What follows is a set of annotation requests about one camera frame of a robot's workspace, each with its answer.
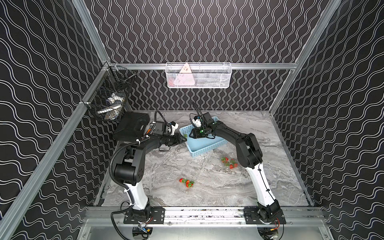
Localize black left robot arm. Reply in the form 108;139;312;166
109;110;187;240

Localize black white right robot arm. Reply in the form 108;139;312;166
190;113;281;224

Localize black plastic case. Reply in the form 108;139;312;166
113;112;150;142

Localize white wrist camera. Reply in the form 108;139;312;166
168;121;179;136
192;116;202;129

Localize white wire wall basket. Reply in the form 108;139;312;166
165;62;233;89

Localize white items in corner basket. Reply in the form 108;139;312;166
97;93;126;120

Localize pink triangular object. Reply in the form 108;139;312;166
173;63;196;88

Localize black wire corner basket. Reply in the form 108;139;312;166
85;66;138;122

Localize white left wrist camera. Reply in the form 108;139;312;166
168;121;179;136

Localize light blue perforated plastic basket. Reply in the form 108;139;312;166
179;124;228;157

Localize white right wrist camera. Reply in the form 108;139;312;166
192;116;202;129

